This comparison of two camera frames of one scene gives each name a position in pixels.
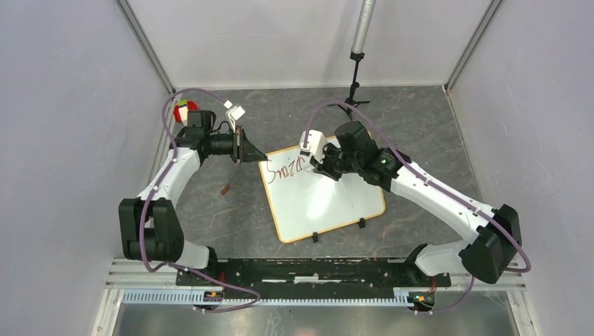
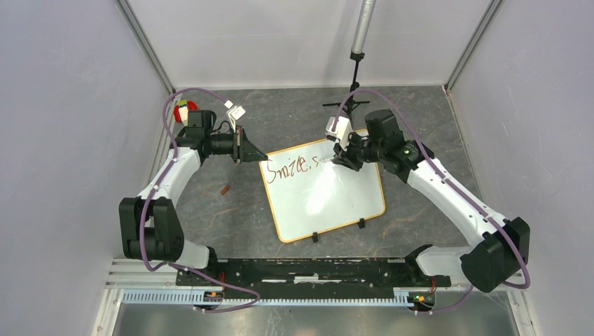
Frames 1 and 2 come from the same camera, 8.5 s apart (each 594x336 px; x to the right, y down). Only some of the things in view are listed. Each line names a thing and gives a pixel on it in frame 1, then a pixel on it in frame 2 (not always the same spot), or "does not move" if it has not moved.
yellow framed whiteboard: x=304 y=201 does not move
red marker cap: x=224 y=190 does not move
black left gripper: x=243 y=150 does not move
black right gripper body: x=335 y=162 to x=358 y=151
